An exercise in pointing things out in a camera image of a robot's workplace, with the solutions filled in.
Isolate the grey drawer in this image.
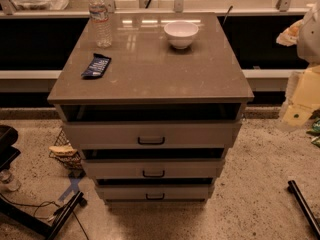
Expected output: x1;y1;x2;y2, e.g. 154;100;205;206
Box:
96;185;214;202
63;122;241;150
82;159;224;179

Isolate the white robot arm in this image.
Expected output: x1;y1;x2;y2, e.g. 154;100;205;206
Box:
276;3;320;130

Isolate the grey drawer cabinet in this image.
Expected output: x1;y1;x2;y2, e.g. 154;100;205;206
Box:
48;13;253;188

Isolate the blue snack bar wrapper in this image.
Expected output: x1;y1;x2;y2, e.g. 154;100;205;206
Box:
81;53;111;79

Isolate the white ceramic bowl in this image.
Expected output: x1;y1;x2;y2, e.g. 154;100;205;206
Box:
164;21;199;49

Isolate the sponge in basket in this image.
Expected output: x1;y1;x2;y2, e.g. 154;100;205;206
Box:
49;145;77;157

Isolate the blue tape cross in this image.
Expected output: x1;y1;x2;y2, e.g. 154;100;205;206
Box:
58;178;81;202

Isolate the clear plastic water bottle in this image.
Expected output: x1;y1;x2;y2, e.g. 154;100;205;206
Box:
89;0;112;48

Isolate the black bar right floor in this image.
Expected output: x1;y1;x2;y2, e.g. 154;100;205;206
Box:
288;180;320;240

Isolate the black chair base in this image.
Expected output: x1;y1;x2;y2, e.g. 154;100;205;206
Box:
0;125;20;171

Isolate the black stand leg left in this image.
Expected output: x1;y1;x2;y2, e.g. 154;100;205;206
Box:
0;191;85;240

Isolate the small bottle on floor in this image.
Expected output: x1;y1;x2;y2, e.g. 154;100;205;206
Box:
0;170;21;192

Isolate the black wire basket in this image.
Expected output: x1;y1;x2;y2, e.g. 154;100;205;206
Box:
49;130;82;170

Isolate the black floor cable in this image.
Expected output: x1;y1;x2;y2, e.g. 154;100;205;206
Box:
0;193;90;240

